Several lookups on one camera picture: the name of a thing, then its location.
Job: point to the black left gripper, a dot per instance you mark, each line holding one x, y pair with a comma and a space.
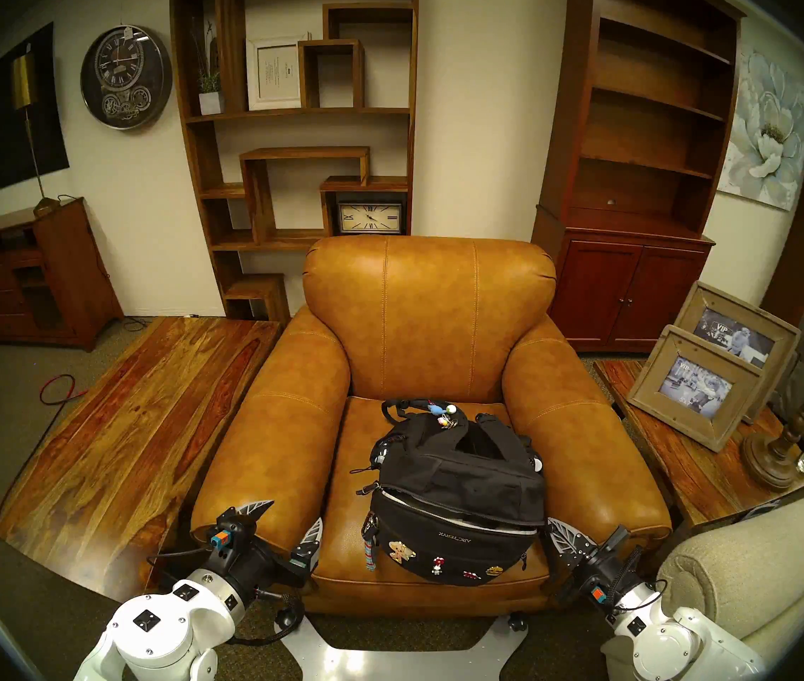
249, 562

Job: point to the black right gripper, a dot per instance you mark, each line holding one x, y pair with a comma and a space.
611, 577

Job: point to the black backpack with pins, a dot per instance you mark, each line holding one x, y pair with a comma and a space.
459, 481

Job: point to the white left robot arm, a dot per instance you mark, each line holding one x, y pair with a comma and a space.
154, 630

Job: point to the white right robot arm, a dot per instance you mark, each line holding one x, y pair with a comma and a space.
685, 648

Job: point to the black caster wheel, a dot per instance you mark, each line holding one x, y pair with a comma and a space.
287, 619
517, 623

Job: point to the rustic wooden side table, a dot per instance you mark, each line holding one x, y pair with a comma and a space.
685, 467

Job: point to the striped wooden coffee table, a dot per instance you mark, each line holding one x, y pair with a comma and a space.
140, 424

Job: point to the beige fabric armchair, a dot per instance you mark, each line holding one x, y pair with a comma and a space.
749, 573

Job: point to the black white sign card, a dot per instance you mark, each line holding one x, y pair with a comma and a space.
760, 509

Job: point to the wooden lamp base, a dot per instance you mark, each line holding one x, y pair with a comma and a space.
771, 460

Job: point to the cherry wood bookcase hutch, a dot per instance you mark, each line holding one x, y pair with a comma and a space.
629, 289

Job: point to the tan leather armchair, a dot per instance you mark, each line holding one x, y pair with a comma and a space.
430, 311

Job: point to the rectangular mantel clock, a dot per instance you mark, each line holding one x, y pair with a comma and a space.
370, 218

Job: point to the reddish wooden sideboard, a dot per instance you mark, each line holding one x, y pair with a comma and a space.
69, 268

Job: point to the geometric open wooden shelf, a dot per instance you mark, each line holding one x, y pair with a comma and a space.
258, 197

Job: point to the small potted plant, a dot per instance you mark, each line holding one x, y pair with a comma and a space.
210, 103

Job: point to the white flower canvas painting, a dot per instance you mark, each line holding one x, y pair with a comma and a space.
767, 130

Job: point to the white framed certificate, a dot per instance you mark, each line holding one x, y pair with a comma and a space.
276, 73

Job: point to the gold shade brass lamp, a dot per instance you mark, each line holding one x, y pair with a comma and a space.
23, 84

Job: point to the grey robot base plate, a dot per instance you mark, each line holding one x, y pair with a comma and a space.
402, 662

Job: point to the small weathered wood picture frame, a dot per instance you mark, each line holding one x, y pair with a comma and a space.
696, 387

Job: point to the large weathered wood picture frame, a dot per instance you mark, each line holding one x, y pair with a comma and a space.
735, 335

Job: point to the round black wall clock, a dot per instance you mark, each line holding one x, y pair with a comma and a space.
125, 76

